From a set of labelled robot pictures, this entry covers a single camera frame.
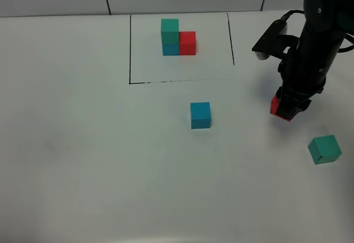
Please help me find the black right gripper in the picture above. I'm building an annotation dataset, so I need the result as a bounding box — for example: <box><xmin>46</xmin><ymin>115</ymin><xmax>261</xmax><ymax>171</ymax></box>
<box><xmin>276</xmin><ymin>48</ymin><xmax>332</xmax><ymax>119</ymax></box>

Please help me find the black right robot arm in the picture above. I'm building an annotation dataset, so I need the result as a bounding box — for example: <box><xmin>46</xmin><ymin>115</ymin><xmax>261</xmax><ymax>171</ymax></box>
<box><xmin>270</xmin><ymin>0</ymin><xmax>353</xmax><ymax>121</ymax></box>

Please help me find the red template block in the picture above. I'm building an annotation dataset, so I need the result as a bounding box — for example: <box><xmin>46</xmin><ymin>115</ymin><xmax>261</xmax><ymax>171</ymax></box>
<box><xmin>179</xmin><ymin>32</ymin><xmax>196</xmax><ymax>55</ymax></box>

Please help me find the blue template block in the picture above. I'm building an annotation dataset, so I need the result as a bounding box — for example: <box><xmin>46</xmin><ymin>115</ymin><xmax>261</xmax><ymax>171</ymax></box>
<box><xmin>162</xmin><ymin>44</ymin><xmax>179</xmax><ymax>56</ymax></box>

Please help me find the green template block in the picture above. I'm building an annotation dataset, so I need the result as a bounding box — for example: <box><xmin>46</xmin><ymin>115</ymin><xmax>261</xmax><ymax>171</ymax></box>
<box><xmin>160</xmin><ymin>19</ymin><xmax>179</xmax><ymax>45</ymax></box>

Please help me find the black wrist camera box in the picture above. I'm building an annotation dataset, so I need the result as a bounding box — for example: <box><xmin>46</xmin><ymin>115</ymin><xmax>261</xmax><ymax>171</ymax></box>
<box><xmin>252</xmin><ymin>19</ymin><xmax>289</xmax><ymax>60</ymax></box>

